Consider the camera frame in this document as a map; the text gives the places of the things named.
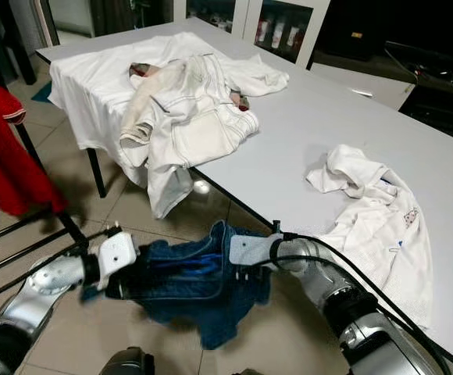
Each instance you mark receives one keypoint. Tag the blue denim jeans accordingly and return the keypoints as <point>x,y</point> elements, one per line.
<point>195,308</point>

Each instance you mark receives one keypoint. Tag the white printed t-shirt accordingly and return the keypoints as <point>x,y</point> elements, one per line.
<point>375,226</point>

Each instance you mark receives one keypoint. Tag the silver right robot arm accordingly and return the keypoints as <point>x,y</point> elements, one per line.
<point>316,273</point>

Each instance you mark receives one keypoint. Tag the grey robot left leg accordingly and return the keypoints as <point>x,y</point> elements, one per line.
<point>126,363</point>

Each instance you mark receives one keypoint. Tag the grey robot leg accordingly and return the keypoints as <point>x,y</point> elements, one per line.
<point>246,373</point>
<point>126,363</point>

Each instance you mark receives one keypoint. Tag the black garment rack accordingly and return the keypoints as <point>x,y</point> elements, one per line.
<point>74,228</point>

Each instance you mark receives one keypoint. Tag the grey robot right leg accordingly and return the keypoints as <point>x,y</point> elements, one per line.
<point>246,373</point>

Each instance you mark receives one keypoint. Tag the cream white jeans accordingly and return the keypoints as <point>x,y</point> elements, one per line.
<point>191,133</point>

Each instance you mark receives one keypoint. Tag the red shirt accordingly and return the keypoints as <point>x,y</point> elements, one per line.
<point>8,164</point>

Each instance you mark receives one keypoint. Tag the white table with black legs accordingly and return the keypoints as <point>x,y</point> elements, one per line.
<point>320,117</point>

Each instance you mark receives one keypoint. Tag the large white draped t-shirt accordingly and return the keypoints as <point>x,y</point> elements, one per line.
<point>90,94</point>

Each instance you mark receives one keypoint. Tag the white crumpled garment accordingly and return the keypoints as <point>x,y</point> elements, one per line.
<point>264,76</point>

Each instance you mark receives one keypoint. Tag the teal floor mat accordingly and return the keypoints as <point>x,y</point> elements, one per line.
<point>44,94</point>

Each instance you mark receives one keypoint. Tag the red white bottle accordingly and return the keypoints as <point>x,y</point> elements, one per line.
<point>279,34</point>
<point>296,39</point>
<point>262,30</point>

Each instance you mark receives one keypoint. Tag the dark TV stand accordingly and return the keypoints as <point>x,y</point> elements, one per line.
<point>441,109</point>

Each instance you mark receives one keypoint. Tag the white glass-door cabinet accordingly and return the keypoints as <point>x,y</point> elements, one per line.
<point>246,19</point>

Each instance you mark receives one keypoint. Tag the grey brown curtain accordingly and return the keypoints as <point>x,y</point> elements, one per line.
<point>111,16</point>

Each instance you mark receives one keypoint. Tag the tall black speaker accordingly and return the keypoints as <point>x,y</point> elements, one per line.
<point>351,16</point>

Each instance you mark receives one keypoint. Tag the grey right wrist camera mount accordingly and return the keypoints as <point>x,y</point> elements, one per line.
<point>250,250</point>

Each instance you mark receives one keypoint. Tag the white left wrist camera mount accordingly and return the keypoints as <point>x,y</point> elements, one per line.
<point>119,254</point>

